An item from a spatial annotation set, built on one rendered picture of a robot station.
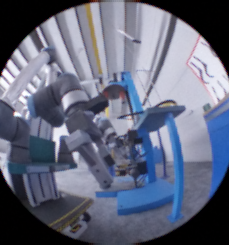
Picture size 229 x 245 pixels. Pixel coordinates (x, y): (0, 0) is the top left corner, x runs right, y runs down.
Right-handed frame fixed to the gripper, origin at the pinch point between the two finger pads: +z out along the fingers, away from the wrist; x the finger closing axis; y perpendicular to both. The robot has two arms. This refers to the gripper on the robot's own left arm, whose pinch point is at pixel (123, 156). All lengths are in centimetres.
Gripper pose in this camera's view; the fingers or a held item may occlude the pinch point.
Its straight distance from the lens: 56.2
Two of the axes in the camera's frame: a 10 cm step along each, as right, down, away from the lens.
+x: 3.9, 3.9, 8.3
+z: 4.4, 7.2, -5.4
